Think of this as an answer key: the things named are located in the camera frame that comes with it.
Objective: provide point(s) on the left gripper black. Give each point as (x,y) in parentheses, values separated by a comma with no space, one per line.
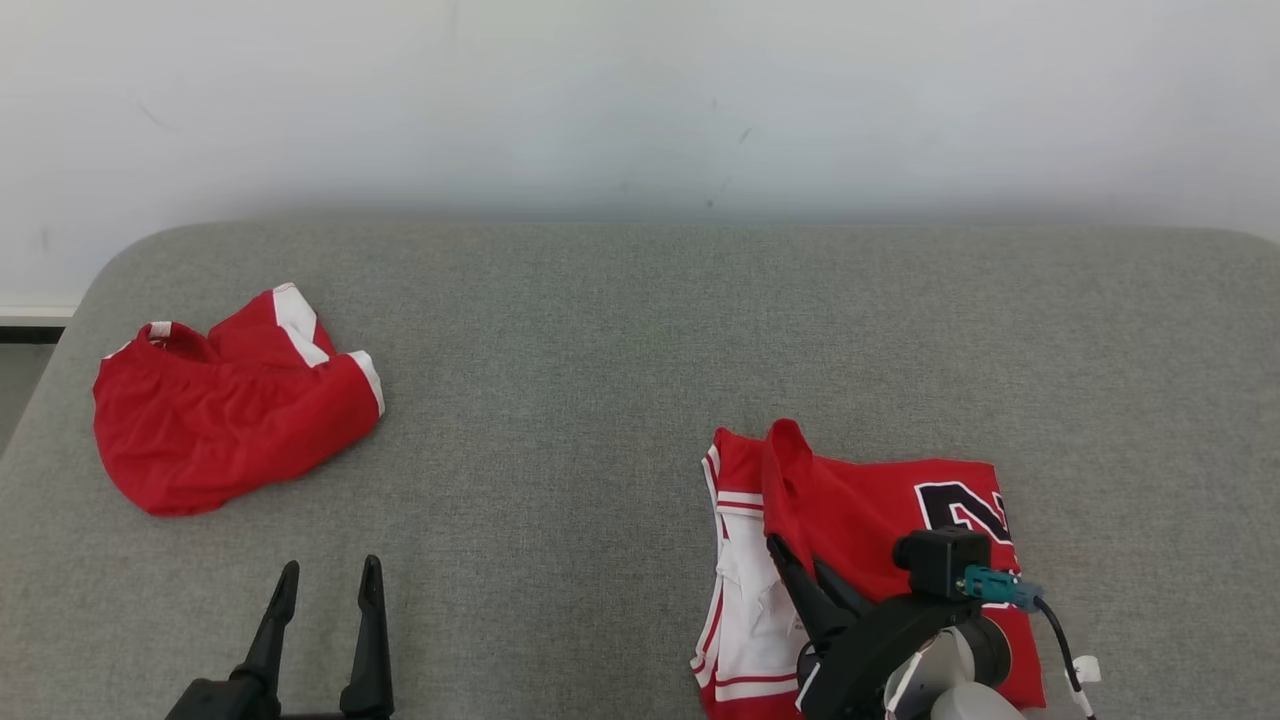
(215,700)

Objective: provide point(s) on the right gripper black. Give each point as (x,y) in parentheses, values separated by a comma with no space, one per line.
(860,660)

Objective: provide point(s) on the red basketball jersey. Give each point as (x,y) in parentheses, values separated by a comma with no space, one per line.
(860,500)

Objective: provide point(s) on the red basketball shorts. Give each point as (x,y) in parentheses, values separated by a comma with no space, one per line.
(220,430)

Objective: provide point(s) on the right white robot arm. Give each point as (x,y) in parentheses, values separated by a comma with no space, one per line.
(960,690)

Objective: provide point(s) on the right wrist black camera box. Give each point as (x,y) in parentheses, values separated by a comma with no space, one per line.
(940,560)

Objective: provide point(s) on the white wall skirting board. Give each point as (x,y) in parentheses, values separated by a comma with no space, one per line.
(30,313)

